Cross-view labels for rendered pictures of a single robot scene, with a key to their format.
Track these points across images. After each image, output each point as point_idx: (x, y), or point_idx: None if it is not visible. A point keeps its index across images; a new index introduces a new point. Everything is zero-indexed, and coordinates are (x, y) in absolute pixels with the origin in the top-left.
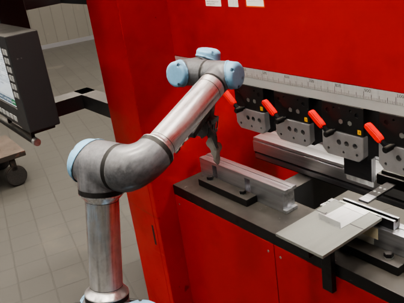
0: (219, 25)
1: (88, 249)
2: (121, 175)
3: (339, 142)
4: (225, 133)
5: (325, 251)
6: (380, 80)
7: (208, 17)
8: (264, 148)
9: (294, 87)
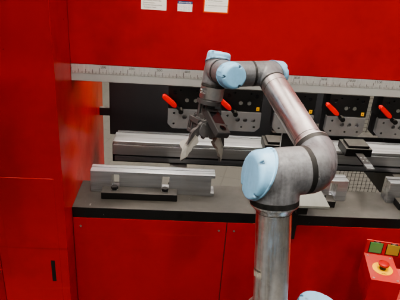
0: (158, 29)
1: (271, 268)
2: (333, 173)
3: None
4: (86, 143)
5: (325, 203)
6: (337, 71)
7: (142, 20)
8: (128, 149)
9: None
